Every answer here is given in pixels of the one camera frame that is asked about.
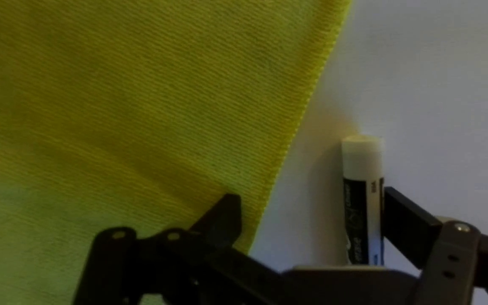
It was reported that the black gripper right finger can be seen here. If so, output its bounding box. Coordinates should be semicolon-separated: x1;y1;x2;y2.
383;185;488;305

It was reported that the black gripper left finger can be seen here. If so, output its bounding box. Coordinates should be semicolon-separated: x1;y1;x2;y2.
73;194;292;305

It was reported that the black marker with white cap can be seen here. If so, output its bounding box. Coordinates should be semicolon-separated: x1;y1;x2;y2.
341;135;388;269

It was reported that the green microfibre towel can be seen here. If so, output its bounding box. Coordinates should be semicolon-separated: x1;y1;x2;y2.
0;0;353;305

